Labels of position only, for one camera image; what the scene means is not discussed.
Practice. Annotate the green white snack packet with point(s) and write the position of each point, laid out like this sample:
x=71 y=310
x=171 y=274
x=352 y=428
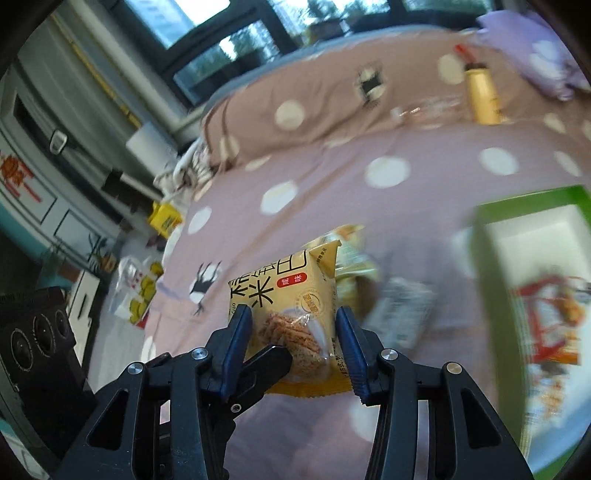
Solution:
x=353 y=258

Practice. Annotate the yellow cardboard box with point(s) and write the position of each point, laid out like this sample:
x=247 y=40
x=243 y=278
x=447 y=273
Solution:
x=164 y=220

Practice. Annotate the purple printed cloth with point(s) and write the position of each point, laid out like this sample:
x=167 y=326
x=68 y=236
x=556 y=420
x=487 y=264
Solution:
x=521 y=41

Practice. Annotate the striped white cloth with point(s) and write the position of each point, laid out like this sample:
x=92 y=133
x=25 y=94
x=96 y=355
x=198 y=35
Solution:
x=184 y=173

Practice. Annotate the clear plastic packet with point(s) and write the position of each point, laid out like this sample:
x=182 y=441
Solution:
x=434 y=110

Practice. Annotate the grey white cabinet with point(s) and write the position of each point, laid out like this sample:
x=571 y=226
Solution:
x=69 y=194

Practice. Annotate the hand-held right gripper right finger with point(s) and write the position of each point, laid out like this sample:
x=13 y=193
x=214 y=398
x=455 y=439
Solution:
x=351 y=355

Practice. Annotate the yellow bottle with red straw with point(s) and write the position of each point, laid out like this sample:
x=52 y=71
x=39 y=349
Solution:
x=482 y=97

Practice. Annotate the orange panda snack bag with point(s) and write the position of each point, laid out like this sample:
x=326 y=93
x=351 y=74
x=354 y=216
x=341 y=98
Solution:
x=554 y=318

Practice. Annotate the dark framed window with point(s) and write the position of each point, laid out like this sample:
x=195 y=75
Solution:
x=203 y=69

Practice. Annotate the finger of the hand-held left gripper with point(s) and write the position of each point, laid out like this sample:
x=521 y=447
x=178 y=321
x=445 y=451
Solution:
x=268 y=369

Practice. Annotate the white blue-print snack bag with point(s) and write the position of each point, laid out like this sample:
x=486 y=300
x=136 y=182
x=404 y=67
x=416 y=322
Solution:
x=401 y=309

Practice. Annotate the yellow rice cracker packet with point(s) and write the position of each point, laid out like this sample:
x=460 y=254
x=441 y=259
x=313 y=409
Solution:
x=295 y=286

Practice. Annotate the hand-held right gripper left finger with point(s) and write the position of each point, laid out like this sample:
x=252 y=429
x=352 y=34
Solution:
x=238 y=341

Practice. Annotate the pink dotted pillow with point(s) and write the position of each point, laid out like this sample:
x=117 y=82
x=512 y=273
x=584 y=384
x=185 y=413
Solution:
x=323 y=92

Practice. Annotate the plastic bag with yellow items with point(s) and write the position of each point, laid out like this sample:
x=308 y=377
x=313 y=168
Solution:
x=143 y=286

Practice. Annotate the green cardboard box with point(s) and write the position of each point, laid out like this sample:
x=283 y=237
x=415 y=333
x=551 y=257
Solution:
x=521 y=203

